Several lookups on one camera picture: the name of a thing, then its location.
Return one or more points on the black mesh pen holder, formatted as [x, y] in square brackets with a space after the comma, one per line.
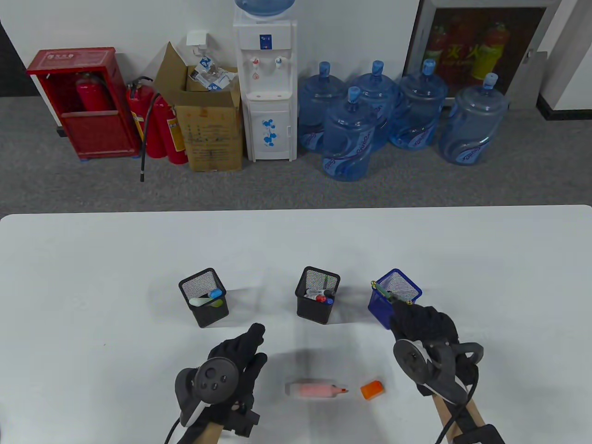
[314, 314]
[206, 317]

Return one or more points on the person's left forearm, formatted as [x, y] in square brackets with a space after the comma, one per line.
[210, 435]

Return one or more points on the yellow-green highlighter pen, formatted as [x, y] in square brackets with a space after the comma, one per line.
[200, 302]

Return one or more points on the person's right forearm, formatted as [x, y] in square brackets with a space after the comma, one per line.
[448, 411]

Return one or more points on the red fire extinguisher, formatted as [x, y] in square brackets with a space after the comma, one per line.
[138, 106]
[95, 95]
[171, 134]

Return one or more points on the person's right hand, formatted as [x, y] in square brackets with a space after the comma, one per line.
[425, 323]

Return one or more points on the blue water jug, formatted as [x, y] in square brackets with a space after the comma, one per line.
[319, 97]
[377, 88]
[471, 125]
[418, 106]
[347, 138]

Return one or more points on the blue highlighter pen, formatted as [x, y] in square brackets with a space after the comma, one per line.
[216, 293]

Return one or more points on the brown cardboard box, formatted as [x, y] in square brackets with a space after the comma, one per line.
[210, 138]

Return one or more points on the red fire extinguisher cabinet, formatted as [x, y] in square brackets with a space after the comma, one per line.
[99, 134]

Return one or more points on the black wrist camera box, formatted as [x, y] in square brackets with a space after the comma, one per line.
[240, 421]
[481, 437]

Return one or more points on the orange highlighter pen cap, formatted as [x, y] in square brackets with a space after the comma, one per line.
[372, 390]

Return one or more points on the blue mesh pen holder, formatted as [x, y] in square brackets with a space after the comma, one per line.
[379, 310]

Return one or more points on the white black marker pen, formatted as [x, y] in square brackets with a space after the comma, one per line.
[319, 292]

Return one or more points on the white wall socket box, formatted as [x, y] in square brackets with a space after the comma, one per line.
[196, 38]

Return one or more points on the orange highlighter pen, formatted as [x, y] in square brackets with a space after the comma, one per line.
[314, 390]

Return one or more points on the grey metal cabinet door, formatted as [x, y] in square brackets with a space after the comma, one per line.
[527, 81]

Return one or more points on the blue dispenser water bottle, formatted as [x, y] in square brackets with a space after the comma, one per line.
[263, 5]

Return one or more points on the white blue packets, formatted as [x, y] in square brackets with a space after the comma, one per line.
[212, 78]

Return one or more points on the person's left hand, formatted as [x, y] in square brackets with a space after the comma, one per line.
[249, 365]

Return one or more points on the white water dispenser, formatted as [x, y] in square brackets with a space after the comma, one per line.
[268, 134]

